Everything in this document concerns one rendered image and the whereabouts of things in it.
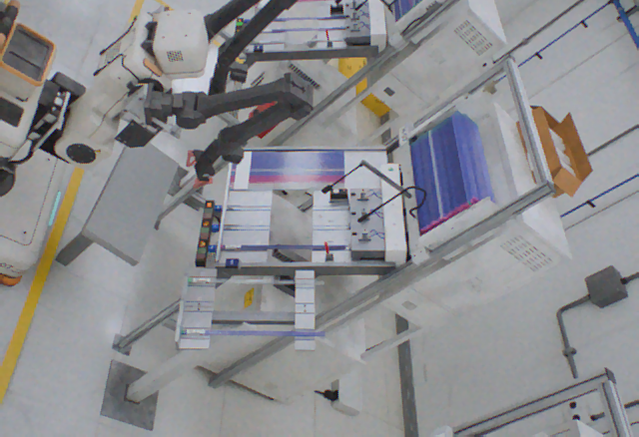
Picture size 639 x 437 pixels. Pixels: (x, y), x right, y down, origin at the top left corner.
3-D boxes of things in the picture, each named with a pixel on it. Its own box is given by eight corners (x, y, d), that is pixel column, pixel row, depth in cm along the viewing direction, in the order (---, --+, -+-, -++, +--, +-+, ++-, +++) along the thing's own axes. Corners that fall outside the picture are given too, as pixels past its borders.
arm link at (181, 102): (169, 92, 224) (167, 106, 222) (201, 95, 225) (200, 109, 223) (171, 108, 232) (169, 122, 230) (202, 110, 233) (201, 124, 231)
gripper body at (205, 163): (206, 154, 260) (216, 143, 256) (213, 177, 256) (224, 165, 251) (191, 153, 255) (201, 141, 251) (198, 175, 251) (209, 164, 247)
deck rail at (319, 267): (217, 275, 279) (215, 266, 274) (217, 271, 280) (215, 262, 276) (394, 275, 277) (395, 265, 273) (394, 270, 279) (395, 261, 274)
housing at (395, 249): (384, 272, 280) (385, 250, 269) (378, 186, 313) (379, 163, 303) (404, 272, 279) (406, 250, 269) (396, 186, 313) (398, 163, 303)
